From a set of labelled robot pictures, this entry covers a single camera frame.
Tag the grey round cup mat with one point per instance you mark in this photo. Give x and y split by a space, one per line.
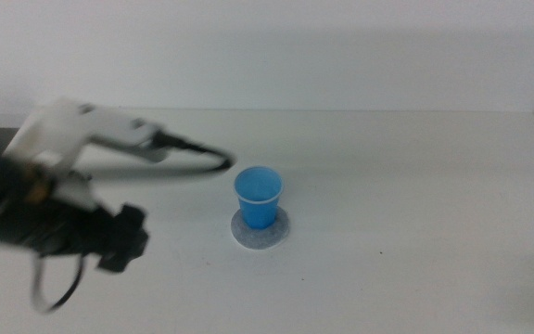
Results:
260 236

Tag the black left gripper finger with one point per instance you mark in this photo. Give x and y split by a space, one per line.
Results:
123 253
132 218

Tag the blue plastic cup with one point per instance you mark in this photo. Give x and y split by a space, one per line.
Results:
258 199

